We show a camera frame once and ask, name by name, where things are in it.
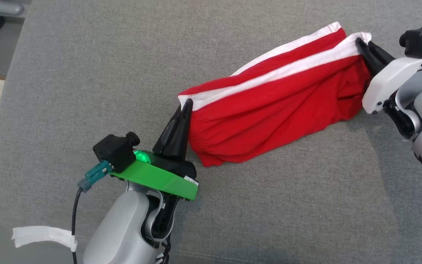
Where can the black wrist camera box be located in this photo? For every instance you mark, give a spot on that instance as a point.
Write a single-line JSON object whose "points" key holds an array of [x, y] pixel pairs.
{"points": [[418, 40], [114, 152]]}

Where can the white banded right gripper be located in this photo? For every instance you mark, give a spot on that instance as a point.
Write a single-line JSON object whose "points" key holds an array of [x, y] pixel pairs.
{"points": [[390, 82]]}

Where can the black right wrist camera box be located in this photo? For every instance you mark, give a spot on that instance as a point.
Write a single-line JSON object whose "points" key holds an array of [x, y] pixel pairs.
{"points": [[418, 40]]}

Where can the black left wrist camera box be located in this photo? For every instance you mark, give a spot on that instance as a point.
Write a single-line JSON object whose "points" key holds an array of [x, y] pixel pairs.
{"points": [[114, 152]]}

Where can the red shorts with white stripes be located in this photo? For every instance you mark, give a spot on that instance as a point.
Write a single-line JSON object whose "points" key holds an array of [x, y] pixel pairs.
{"points": [[269, 110]]}

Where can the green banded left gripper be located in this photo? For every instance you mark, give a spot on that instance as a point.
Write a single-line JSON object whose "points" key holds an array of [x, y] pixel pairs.
{"points": [[156, 178]]}

